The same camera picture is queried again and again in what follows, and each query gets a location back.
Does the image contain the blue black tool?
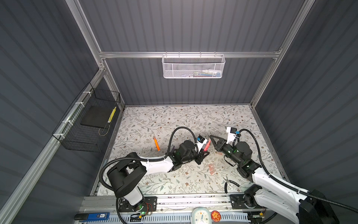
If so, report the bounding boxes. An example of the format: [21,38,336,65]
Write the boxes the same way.
[74,212,110,222]

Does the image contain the white wire mesh basket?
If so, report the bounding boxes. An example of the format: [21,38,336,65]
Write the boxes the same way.
[162,54,226,79]

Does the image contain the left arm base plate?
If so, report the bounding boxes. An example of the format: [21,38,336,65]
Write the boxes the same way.
[119,197,158,212]

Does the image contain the white analog clock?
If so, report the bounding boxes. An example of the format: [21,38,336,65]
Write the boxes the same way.
[191,207,212,224]

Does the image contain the pink marker pen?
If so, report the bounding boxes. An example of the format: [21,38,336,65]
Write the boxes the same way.
[204,139,211,152]

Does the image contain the items in white basket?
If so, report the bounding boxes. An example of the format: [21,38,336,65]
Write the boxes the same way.
[181,70,222,78]

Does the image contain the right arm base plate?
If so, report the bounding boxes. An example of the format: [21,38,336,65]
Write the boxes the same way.
[229,194,266,210]

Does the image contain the translucent pink caps near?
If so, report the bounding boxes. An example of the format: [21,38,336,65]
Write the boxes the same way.
[208,163,216,175]

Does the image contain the orange marker pen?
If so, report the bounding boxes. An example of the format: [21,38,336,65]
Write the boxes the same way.
[153,136,160,151]

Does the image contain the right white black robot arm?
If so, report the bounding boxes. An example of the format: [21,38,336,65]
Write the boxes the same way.
[210,135,339,224]

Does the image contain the yellow highlighter pen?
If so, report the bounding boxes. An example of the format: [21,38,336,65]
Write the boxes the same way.
[107,106,117,124]

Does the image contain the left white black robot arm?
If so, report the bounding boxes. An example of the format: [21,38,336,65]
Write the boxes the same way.
[107,136,209,211]

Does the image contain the red round badge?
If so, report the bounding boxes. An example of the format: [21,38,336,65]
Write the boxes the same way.
[211,210,222,223]

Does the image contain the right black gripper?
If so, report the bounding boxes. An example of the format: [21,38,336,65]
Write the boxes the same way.
[210,134,241,167]

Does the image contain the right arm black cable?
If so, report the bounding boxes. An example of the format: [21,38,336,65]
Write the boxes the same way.
[239,128,358,214]

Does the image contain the black pad in basket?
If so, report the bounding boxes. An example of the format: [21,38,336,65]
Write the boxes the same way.
[80,106,113,128]

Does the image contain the black wire basket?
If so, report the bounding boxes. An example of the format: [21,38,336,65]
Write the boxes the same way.
[53,85,121,153]

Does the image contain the black handled pliers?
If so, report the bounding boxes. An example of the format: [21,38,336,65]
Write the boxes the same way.
[224,177,240,194]

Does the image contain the floral patterned table mat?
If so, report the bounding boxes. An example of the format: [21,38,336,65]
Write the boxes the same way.
[109,105,282,195]

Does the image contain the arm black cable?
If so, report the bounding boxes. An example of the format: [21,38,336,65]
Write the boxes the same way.
[239,128,358,214]
[99,126,198,224]

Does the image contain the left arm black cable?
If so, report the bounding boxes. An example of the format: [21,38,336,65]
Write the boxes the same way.
[99,126,198,224]

